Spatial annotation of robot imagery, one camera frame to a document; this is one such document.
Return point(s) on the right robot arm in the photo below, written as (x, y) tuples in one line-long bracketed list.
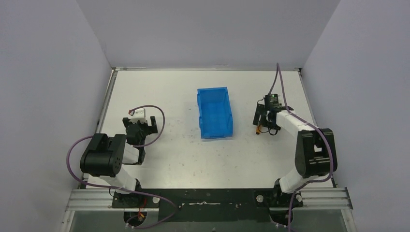
[(315, 157)]

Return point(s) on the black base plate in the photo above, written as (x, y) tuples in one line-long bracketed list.
[(213, 205)]

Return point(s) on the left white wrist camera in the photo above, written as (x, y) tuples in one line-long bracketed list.
[(137, 114)]

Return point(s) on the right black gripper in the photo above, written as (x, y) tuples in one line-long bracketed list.
[(259, 113)]

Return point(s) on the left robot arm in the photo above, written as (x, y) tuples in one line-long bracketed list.
[(105, 156)]

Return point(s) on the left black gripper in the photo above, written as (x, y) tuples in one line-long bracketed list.
[(151, 124)]

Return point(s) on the aluminium front rail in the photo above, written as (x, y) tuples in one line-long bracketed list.
[(103, 199)]

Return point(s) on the blue plastic bin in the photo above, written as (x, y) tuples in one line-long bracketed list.
[(215, 114)]

